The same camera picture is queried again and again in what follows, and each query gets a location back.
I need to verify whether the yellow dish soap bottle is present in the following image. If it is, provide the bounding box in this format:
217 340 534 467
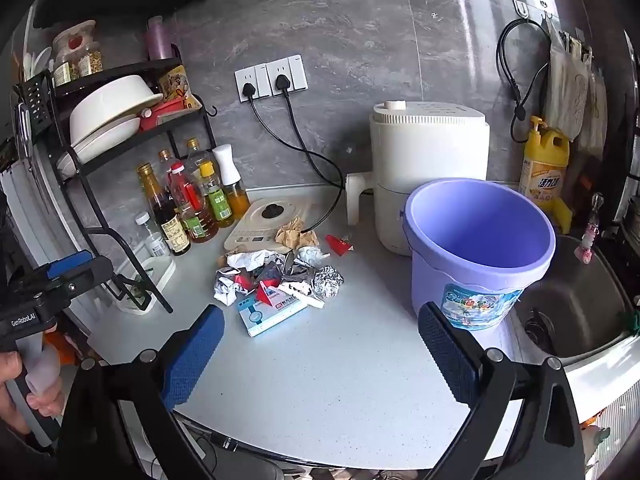
518 116 571 213

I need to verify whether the white drip tray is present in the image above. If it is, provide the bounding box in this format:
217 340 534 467
117 255 177 316

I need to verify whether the orange bag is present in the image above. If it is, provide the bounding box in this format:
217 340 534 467
47 330 78 368

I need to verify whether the shallow white bowl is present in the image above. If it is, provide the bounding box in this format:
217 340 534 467
56 115 143 171

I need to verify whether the gold cap clear bottle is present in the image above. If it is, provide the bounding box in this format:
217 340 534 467
157 149 181 176
186 138 211 171

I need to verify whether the white wall hook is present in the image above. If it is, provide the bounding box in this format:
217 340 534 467
512 0 556 18

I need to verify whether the green label yellow cap bottle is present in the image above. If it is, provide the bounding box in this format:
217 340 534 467
199 161 236 228

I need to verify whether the crumpled brown paper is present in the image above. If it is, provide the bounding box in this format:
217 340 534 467
277 216 318 250

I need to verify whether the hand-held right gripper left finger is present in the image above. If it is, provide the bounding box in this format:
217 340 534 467
65 304 226 480

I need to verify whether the pink handled brush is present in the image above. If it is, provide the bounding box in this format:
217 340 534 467
577 192 606 265

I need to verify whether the glass jar of grains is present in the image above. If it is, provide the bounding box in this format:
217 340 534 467
77 45 104 76

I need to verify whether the black power cable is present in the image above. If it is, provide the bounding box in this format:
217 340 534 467
285 91 373 196
249 97 347 235

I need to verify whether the dark soy sauce bottle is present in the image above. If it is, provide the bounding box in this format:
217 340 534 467
137 162 192 256

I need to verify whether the silver foil snack wrapper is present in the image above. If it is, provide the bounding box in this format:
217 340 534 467
260 252 323 286

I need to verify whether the crumpled foil ball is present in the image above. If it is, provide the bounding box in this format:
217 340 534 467
311 265 346 301

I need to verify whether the red lidded container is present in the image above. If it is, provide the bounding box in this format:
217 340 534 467
137 99 188 133

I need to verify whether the cream induction cooker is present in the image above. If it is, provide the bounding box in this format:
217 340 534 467
223 197 326 255

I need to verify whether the purple plastic bucket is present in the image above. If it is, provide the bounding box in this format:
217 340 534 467
403 178 557 332

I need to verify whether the blue white cardboard box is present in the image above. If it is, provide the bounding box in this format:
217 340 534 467
235 294 311 338

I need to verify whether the steel sink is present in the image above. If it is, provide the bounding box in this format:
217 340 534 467
515 232 633 366

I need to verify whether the red cap oil bottle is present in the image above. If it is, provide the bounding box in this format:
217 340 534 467
167 162 220 243

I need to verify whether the small red wrapper piece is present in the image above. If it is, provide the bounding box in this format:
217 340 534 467
325 234 353 257

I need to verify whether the large white bowl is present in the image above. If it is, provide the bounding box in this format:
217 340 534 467
69 75 163 146

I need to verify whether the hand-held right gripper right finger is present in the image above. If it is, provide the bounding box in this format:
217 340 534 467
417 301 586 480

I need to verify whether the white air fryer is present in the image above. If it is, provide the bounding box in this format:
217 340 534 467
346 101 491 257

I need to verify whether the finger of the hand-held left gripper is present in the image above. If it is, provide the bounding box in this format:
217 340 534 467
50 256 117 306
46 251 97 281

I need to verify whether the purple cup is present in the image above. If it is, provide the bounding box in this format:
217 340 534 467
146 16 176 61

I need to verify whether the hanging black cable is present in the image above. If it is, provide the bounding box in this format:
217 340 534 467
496 18 551 146

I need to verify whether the white wall socket panel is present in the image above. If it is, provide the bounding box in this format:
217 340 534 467
266 54 308 97
235 63 272 103

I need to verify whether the person's left hand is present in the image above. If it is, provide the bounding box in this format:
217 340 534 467
0 350 66 436

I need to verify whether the white top oil sprayer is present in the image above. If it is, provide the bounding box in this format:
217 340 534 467
212 144 251 218

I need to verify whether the yellow snack bag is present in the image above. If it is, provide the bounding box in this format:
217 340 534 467
159 65 197 110

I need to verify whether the black grater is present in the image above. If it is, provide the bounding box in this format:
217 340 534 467
20 72 55 123

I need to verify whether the black kitchen rack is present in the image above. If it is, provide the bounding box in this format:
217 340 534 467
15 57 217 315

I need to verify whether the small white cap bottle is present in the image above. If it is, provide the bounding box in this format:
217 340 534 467
135 211 173 258

